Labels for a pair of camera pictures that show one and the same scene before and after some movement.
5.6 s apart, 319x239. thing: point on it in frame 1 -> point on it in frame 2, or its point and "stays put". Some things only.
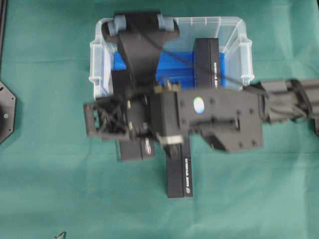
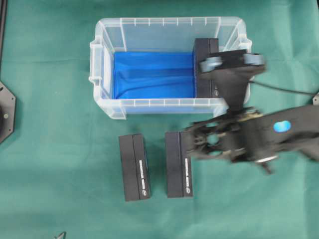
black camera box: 180,184 stays put
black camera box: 132,82 -> 135,168
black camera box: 207,62 stays put
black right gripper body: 156,114 -> 232,137
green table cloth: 56,183 stays put
